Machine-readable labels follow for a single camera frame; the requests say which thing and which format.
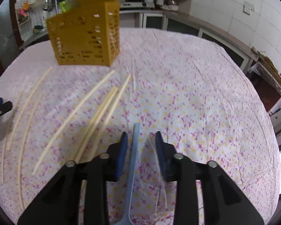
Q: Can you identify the wooden chopstick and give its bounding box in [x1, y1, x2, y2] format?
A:
[32, 70, 116, 176]
[72, 87, 118, 163]
[87, 74, 131, 161]
[16, 93, 44, 211]
[6, 66, 54, 152]

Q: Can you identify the blue handled spoon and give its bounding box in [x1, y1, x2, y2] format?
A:
[115, 123, 141, 225]

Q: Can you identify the green handled fork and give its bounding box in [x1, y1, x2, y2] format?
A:
[59, 0, 81, 13]

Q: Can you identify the floral tablecloth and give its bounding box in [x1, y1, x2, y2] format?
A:
[0, 28, 280, 224]

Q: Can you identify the yellow perforated utensil holder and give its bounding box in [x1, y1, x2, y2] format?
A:
[46, 0, 120, 67]

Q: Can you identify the white wall socket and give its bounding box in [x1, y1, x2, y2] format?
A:
[243, 1, 255, 15]

